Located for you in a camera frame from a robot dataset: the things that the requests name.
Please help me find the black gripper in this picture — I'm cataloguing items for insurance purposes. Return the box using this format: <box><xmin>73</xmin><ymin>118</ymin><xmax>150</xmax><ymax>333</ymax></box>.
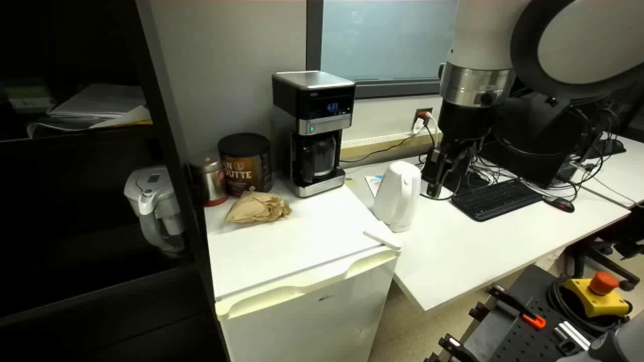
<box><xmin>425</xmin><ymin>103</ymin><xmax>492</xmax><ymax>200</ymax></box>

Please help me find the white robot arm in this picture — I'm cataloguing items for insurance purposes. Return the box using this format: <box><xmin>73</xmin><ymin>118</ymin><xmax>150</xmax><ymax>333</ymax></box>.
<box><xmin>423</xmin><ymin>0</ymin><xmax>644</xmax><ymax>199</ymax></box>

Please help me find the white electric kettle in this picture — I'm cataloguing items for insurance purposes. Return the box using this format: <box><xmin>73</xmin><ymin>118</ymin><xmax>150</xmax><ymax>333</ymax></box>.
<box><xmin>371</xmin><ymin>160</ymin><xmax>420</xmax><ymax>233</ymax></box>

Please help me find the yellow emergency stop button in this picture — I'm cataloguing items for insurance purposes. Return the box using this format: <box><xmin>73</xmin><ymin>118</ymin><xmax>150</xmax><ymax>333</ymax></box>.
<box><xmin>563</xmin><ymin>271</ymin><xmax>632</xmax><ymax>317</ymax></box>

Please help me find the black keyboard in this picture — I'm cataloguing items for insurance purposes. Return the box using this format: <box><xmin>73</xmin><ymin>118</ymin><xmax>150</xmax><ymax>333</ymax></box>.
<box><xmin>451</xmin><ymin>180</ymin><xmax>541</xmax><ymax>222</ymax></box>

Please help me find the black computer mouse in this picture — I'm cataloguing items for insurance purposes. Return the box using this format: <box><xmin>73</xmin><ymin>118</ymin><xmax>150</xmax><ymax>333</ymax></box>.
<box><xmin>543</xmin><ymin>197</ymin><xmax>576</xmax><ymax>212</ymax></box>

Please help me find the black silver coffee maker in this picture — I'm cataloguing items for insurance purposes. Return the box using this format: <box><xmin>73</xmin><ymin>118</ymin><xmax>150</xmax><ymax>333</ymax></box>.
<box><xmin>271</xmin><ymin>71</ymin><xmax>356</xmax><ymax>197</ymax></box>

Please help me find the white mini fridge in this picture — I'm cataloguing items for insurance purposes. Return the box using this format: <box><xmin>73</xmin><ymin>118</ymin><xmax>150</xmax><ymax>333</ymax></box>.
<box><xmin>205</xmin><ymin>187</ymin><xmax>399</xmax><ymax>362</ymax></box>

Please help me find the brown paper bag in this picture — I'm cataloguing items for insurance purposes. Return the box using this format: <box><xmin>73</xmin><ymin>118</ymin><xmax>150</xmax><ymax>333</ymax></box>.
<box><xmin>224</xmin><ymin>191</ymin><xmax>291</xmax><ymax>225</ymax></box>

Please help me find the dark coffee canister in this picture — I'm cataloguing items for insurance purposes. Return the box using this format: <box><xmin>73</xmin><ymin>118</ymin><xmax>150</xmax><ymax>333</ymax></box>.
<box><xmin>216</xmin><ymin>133</ymin><xmax>271</xmax><ymax>197</ymax></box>

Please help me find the small red white can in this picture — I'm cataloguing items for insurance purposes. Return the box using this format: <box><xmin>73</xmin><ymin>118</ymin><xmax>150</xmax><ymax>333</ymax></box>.
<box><xmin>202</xmin><ymin>158</ymin><xmax>224</xmax><ymax>205</ymax></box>

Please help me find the white water filter pitcher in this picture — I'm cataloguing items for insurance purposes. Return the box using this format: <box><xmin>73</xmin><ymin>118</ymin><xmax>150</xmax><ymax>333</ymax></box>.
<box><xmin>122</xmin><ymin>164</ymin><xmax>185</xmax><ymax>257</ymax></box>

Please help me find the black shelf unit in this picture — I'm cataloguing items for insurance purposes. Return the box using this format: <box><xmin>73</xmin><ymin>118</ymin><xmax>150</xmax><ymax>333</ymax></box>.
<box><xmin>0</xmin><ymin>0</ymin><xmax>224</xmax><ymax>362</ymax></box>

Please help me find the stack of papers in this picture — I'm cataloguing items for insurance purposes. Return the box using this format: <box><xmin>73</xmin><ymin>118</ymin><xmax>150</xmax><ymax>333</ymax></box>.
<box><xmin>25</xmin><ymin>82</ymin><xmax>152</xmax><ymax>138</ymax></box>

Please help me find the wall power outlet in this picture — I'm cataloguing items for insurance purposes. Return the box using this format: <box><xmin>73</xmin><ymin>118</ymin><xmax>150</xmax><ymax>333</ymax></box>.
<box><xmin>414</xmin><ymin>109</ymin><xmax>432</xmax><ymax>126</ymax></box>

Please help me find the black clamp orange handle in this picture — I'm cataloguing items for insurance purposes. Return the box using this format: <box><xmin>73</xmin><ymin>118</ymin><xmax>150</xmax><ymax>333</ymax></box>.
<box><xmin>488</xmin><ymin>285</ymin><xmax>546</xmax><ymax>329</ymax></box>

